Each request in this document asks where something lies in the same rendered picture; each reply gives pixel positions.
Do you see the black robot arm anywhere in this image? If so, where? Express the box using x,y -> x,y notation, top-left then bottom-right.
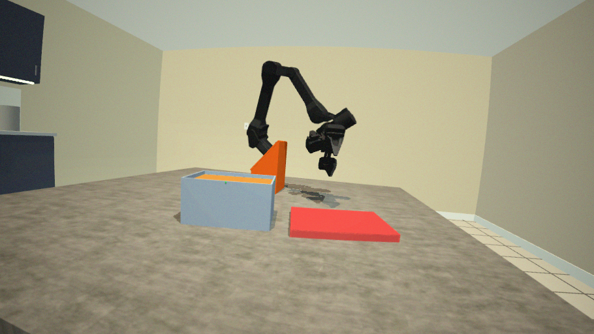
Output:
247,61 -> 357,155

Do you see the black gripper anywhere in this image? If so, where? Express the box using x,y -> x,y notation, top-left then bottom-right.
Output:
319,124 -> 345,177

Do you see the red lid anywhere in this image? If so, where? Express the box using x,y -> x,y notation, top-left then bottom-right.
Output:
290,207 -> 400,243

